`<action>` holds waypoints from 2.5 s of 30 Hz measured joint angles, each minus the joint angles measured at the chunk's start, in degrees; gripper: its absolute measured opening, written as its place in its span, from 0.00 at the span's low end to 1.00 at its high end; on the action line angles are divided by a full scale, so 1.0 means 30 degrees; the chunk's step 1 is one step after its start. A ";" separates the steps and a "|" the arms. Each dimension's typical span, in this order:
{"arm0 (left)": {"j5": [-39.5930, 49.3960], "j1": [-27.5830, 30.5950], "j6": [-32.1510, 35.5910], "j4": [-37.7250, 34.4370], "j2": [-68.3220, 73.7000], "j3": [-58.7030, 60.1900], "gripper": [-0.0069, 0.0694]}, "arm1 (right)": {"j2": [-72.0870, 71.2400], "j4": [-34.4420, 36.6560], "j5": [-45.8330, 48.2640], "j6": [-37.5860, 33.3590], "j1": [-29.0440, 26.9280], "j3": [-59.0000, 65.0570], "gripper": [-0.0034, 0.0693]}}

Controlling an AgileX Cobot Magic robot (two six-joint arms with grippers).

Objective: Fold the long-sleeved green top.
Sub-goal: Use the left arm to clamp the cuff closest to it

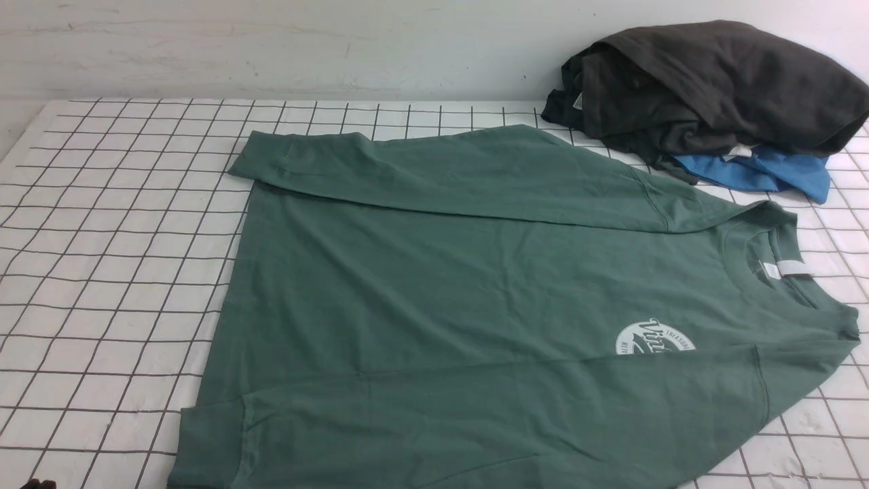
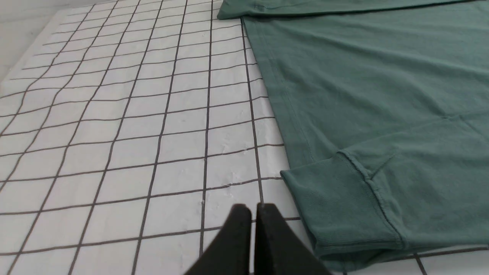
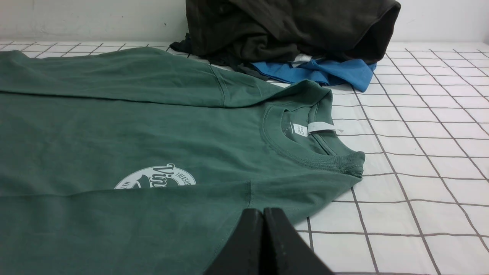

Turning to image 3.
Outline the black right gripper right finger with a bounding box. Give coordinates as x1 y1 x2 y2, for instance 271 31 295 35
262 208 334 275

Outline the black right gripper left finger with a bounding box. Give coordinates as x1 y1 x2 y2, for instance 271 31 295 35
204 209 264 275

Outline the green long-sleeve top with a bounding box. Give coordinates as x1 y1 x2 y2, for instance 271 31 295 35
0 47 365 275

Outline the blue garment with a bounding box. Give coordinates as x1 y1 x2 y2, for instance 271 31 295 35
252 59 377 92

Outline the dark grey garment pile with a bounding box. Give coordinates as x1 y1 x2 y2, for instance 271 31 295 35
170 0 401 77

